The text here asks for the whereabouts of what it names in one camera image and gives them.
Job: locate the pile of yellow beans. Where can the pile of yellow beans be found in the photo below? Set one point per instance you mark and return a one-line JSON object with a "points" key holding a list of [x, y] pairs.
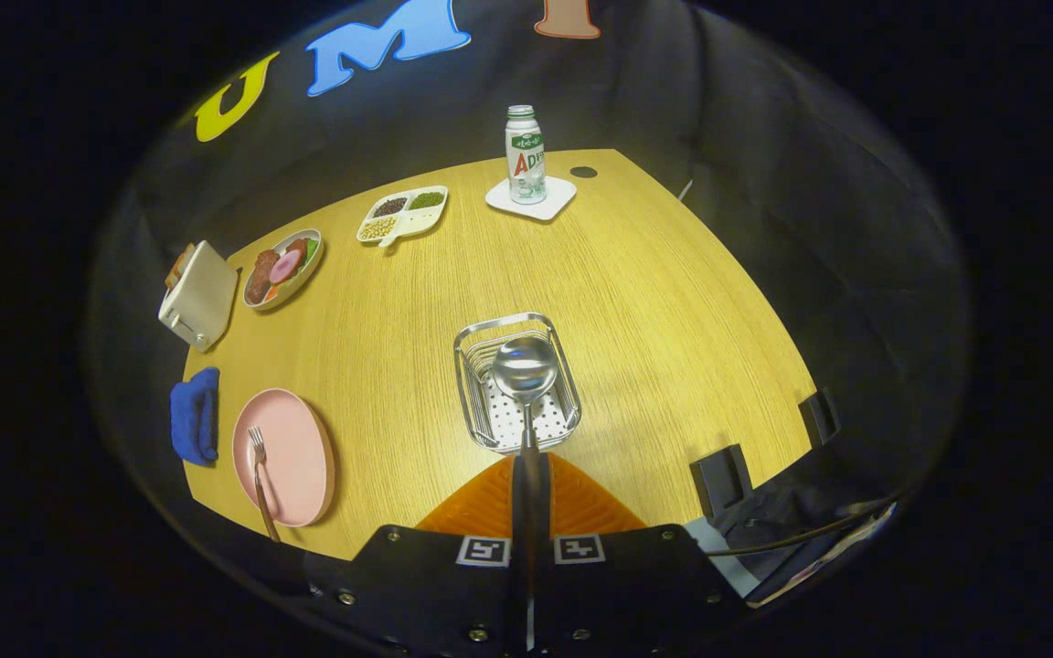
{"points": [[378, 227]]}

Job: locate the white bottle with green label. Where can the white bottle with green label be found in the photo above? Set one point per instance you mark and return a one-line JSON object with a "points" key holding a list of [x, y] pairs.
{"points": [[525, 155]]}

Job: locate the brown meat piece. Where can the brown meat piece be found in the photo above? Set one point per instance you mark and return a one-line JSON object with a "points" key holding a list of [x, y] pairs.
{"points": [[260, 276], [296, 245]]}

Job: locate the black table clamp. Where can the black table clamp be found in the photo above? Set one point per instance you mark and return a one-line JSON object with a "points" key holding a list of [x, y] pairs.
{"points": [[819, 417], [720, 482]]}

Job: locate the brown toast slice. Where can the brown toast slice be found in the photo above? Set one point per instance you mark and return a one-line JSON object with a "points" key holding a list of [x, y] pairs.
{"points": [[179, 265]]}

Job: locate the white sheet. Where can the white sheet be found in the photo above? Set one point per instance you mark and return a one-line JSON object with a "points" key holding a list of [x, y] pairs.
{"points": [[728, 567]]}

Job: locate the green lettuce leaf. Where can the green lettuce leaf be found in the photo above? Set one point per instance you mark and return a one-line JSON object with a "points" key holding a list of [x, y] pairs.
{"points": [[311, 251]]}

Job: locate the orange carrot piece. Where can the orange carrot piece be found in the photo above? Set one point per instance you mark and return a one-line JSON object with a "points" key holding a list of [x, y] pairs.
{"points": [[271, 294]]}

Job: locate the blue cloth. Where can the blue cloth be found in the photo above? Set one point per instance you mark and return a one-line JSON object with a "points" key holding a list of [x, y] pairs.
{"points": [[195, 416]]}

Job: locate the white square coaster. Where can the white square coaster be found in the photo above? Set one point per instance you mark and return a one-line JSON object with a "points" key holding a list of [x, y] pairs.
{"points": [[556, 206]]}

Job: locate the pile of green beans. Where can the pile of green beans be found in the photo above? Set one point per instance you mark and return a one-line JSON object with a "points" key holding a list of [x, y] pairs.
{"points": [[427, 199]]}

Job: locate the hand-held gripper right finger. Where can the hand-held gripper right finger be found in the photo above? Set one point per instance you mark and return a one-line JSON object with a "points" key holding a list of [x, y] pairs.
{"points": [[545, 521]]}

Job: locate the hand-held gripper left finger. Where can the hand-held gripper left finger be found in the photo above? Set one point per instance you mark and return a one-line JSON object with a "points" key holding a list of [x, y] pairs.
{"points": [[518, 521]]}

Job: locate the pink ham slice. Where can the pink ham slice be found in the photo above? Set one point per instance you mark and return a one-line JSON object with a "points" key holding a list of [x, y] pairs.
{"points": [[285, 266]]}

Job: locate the white toaster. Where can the white toaster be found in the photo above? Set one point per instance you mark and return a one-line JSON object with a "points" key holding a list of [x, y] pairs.
{"points": [[202, 302]]}

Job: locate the pile of dark beans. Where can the pile of dark beans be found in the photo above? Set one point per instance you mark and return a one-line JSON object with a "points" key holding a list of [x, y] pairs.
{"points": [[389, 206]]}

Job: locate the pink round plate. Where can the pink round plate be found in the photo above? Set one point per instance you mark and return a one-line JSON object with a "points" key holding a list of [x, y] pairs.
{"points": [[293, 457]]}

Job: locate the white oval food plate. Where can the white oval food plate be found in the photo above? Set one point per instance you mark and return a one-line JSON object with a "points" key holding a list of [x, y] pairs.
{"points": [[298, 279]]}

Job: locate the white divided dish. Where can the white divided dish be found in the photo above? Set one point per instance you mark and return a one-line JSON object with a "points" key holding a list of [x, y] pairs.
{"points": [[422, 219]]}

